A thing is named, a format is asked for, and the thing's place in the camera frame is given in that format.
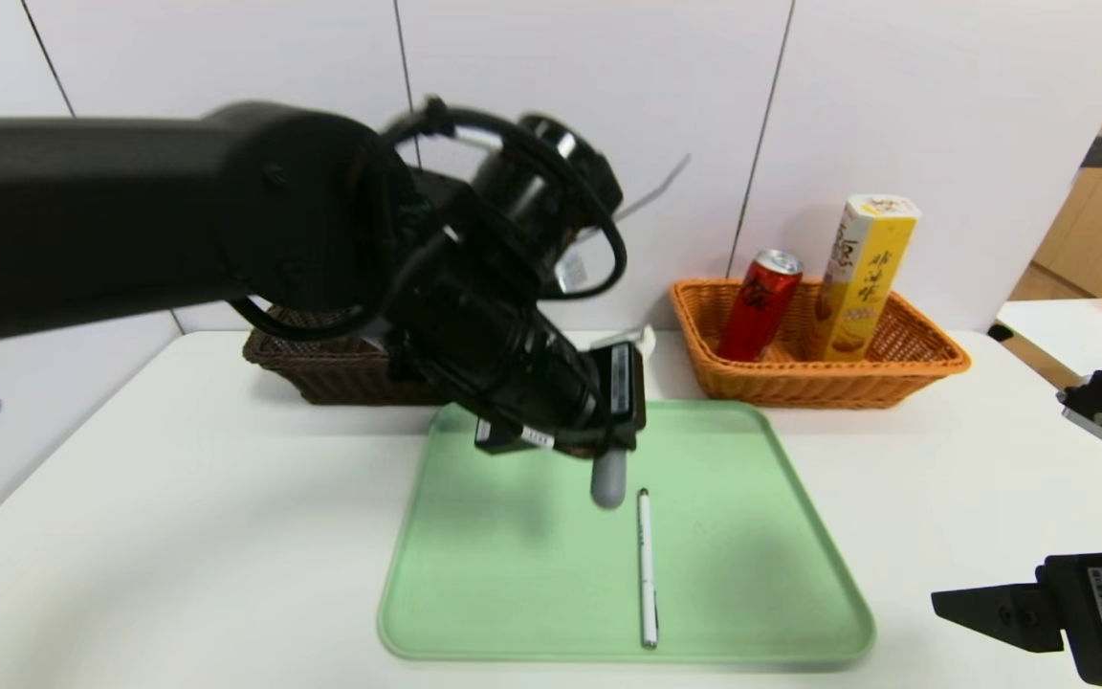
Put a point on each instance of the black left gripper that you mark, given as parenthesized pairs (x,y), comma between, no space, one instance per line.
(623,390)

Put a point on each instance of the red soda can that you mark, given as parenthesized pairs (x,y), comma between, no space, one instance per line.
(760,311)

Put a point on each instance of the tall yellow snack box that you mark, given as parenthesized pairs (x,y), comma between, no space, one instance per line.
(862,287)

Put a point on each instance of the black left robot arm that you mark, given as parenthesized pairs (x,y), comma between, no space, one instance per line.
(130,211)

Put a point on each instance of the orange wicker basket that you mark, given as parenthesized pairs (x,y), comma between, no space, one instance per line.
(857,388)

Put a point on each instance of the dark brown wicker basket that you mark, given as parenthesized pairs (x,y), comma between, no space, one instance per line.
(341,383)

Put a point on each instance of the thin white pen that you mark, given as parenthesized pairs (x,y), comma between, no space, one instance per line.
(648,574)

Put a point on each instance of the light green plastic tray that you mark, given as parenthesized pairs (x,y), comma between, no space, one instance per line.
(532,574)

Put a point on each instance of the white side table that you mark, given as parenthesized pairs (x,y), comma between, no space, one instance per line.
(1039,330)

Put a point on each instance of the grey sign on cabinet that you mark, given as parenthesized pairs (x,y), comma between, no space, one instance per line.
(1100,153)

